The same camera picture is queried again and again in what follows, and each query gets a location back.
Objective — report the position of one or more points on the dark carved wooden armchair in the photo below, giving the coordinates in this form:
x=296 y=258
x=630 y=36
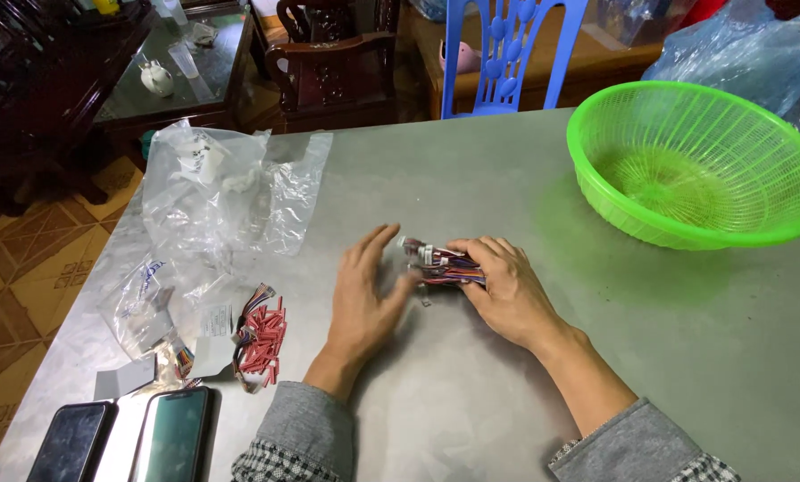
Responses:
x=333 y=73

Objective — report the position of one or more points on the white paper label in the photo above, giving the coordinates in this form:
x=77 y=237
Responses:
x=216 y=321

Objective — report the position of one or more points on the glass-topped wooden coffee table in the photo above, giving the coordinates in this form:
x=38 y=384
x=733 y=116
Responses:
x=186 y=87

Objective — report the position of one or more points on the dark wooden sofa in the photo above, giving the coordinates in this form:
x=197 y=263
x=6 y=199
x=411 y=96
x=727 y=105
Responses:
x=38 y=100

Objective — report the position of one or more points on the clear drinking glass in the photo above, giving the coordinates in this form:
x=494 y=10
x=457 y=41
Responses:
x=184 y=60

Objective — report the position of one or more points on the pile of red connector housings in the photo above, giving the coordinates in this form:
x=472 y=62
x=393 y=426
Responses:
x=266 y=341

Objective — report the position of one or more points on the blue plastic bag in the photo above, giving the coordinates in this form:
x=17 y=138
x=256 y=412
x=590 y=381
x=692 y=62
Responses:
x=755 y=53

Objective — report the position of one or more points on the green plastic basket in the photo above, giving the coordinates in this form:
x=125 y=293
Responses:
x=694 y=167

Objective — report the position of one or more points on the white ceramic teapot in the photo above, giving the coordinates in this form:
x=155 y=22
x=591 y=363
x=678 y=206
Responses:
x=157 y=79

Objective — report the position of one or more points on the small clear printed plastic bag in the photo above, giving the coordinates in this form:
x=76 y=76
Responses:
x=149 y=301

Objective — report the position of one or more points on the blue plastic chair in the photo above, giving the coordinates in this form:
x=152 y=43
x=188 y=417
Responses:
x=507 y=60

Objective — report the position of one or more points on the person's right hand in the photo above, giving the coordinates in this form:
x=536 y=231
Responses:
x=512 y=294

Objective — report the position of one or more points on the pink plastic object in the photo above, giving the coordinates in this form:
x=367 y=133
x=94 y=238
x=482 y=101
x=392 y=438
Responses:
x=465 y=59

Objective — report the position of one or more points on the large clear plastic bag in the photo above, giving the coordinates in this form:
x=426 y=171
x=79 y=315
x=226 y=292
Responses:
x=232 y=194

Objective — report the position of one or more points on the person's left hand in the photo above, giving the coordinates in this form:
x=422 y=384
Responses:
x=358 y=308

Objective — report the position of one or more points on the smartphone with green screen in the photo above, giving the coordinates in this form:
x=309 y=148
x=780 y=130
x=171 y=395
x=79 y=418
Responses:
x=173 y=435

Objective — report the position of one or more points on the grey card sheet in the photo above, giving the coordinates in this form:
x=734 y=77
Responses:
x=124 y=380

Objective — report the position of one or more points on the black smartphone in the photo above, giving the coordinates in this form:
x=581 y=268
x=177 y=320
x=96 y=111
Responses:
x=72 y=443

